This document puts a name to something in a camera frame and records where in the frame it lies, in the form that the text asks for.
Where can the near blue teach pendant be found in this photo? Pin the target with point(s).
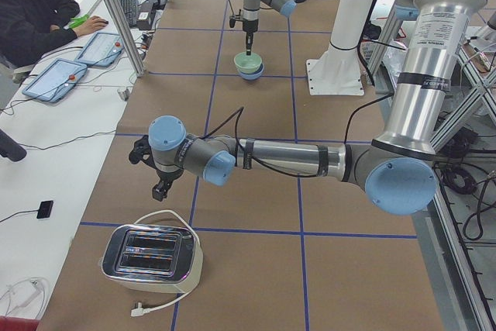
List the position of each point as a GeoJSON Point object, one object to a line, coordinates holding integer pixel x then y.
{"type": "Point", "coordinates": [55, 81]}

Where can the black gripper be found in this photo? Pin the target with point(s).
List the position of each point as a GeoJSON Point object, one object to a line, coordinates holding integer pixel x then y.
{"type": "Point", "coordinates": [248, 28]}
{"type": "Point", "coordinates": [166, 177]}

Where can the white chrome toaster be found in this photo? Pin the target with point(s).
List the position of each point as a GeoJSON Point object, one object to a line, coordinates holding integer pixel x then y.
{"type": "Point", "coordinates": [152, 258]}

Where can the blue teach pendant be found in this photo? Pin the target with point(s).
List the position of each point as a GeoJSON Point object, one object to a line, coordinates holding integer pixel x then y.
{"type": "Point", "coordinates": [101, 50]}
{"type": "Point", "coordinates": [55, 81]}

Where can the green handheld controller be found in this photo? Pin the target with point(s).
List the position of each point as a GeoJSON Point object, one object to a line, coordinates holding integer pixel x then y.
{"type": "Point", "coordinates": [78, 21]}

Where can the blue bowl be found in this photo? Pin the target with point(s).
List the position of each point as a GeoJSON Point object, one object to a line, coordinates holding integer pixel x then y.
{"type": "Point", "coordinates": [252, 76]}

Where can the black keyboard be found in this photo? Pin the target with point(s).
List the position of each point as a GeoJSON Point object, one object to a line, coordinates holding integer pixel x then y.
{"type": "Point", "coordinates": [130, 11]}

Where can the black chair armrest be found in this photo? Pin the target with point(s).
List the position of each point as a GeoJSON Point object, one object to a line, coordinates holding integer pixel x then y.
{"type": "Point", "coordinates": [10, 149]}

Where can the green bowl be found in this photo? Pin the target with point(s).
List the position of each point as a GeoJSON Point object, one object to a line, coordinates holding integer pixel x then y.
{"type": "Point", "coordinates": [247, 64]}

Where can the far blue teach pendant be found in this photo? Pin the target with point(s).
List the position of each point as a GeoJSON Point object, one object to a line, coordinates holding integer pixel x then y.
{"type": "Point", "coordinates": [101, 50]}

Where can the small black square device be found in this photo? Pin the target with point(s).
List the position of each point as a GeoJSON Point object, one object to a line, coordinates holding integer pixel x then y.
{"type": "Point", "coordinates": [45, 209]}

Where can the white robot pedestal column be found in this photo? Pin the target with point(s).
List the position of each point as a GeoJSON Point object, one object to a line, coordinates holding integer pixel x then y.
{"type": "Point", "coordinates": [337, 71]}

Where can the aluminium frame post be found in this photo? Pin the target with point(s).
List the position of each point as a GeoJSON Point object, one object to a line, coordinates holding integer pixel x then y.
{"type": "Point", "coordinates": [122, 27]}

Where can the seated person in black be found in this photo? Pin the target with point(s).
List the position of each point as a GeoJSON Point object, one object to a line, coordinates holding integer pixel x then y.
{"type": "Point", "coordinates": [32, 28]}

